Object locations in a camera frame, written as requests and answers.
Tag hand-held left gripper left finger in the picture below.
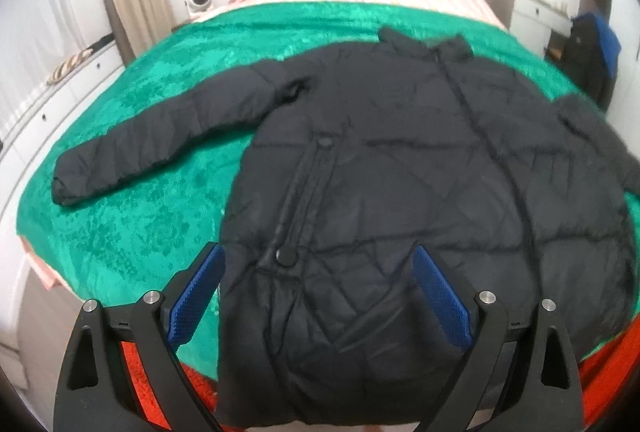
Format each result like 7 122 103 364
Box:
52 243 226 432

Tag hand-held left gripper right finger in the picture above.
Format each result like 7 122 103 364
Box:
414 246 583 432

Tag black quilted jacket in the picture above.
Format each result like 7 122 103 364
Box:
52 26 640 430

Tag dark clothes on chair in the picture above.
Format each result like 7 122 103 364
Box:
565 12 622 113

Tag green plush blanket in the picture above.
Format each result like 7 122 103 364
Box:
15 1 616 383

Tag white drawer cabinet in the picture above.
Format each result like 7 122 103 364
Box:
0 32 126 223

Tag white round device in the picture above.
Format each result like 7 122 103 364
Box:
184 0 217 17

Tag white dresser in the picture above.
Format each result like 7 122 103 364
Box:
485 0 576 58

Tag white sheer curtain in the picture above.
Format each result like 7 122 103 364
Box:
0 0 116 78

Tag striped rope bundle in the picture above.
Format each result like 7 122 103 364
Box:
46 48 96 87

